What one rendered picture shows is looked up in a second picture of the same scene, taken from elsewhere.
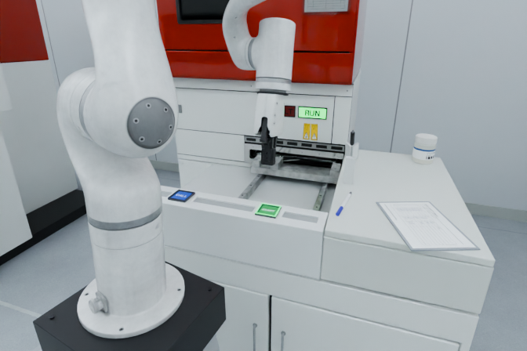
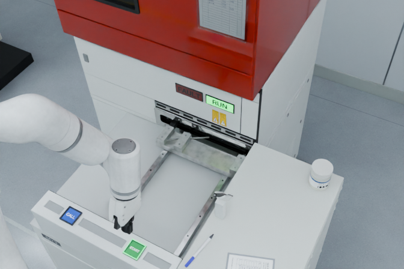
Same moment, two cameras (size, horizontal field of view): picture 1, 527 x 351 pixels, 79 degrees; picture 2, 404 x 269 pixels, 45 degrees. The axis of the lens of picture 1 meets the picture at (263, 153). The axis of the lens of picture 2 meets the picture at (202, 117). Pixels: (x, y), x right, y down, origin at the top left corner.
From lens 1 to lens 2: 1.08 m
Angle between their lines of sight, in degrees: 30
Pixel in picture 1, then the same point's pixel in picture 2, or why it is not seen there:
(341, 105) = (248, 107)
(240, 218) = (110, 254)
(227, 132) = (136, 92)
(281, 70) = (125, 188)
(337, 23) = (235, 46)
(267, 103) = (116, 208)
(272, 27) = (114, 163)
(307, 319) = not seen: outside the picture
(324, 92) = not seen: hidden behind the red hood
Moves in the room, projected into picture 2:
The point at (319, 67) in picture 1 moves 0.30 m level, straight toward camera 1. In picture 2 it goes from (219, 77) to (186, 145)
